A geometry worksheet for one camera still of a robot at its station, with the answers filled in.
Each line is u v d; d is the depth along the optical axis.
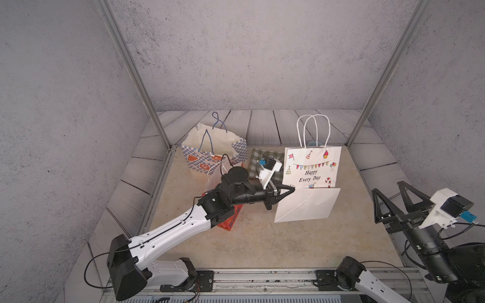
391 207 0.41
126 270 0.37
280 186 0.57
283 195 0.58
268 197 0.52
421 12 0.70
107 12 0.71
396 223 0.40
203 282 0.73
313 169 0.60
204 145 0.83
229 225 0.85
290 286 0.73
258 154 1.14
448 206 0.36
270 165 0.53
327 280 0.73
